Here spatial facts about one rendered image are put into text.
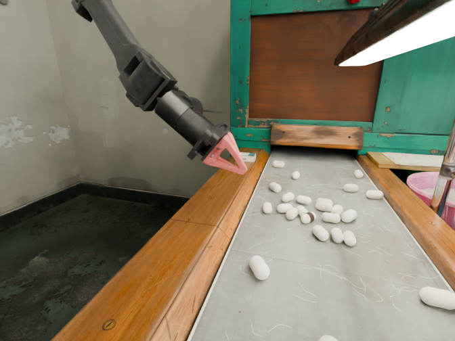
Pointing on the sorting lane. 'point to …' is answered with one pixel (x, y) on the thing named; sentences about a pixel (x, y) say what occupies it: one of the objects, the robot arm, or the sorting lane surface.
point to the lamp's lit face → (411, 37)
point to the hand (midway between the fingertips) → (242, 169)
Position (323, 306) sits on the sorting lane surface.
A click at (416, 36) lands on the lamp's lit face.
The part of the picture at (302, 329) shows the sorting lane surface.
